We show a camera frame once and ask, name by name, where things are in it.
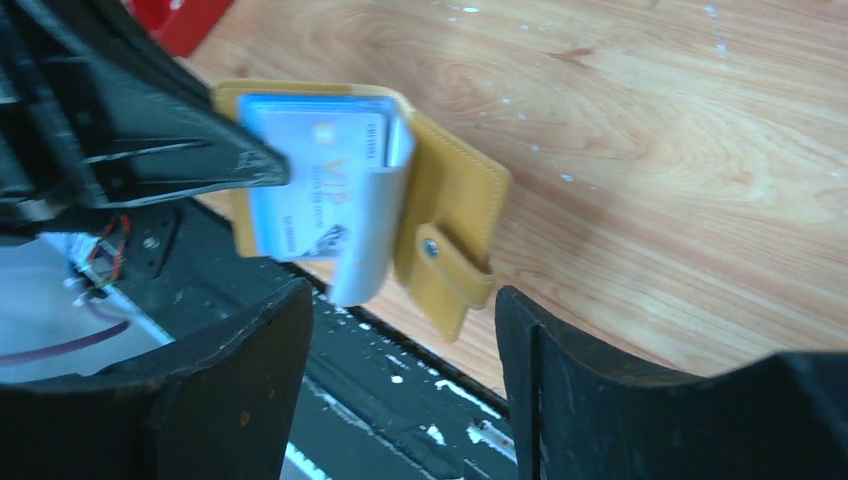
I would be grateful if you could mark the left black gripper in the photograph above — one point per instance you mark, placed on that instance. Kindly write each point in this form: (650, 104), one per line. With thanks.
(95, 113)

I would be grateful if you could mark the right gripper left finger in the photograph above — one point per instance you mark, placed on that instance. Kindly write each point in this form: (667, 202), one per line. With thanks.
(216, 404)

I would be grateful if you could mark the red plastic block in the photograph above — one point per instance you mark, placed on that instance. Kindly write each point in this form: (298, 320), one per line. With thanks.
(179, 26)

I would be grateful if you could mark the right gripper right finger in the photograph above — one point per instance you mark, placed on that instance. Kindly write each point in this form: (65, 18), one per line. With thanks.
(581, 408)

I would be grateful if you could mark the yellow leather card holder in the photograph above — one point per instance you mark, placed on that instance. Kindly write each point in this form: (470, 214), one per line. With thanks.
(429, 220)

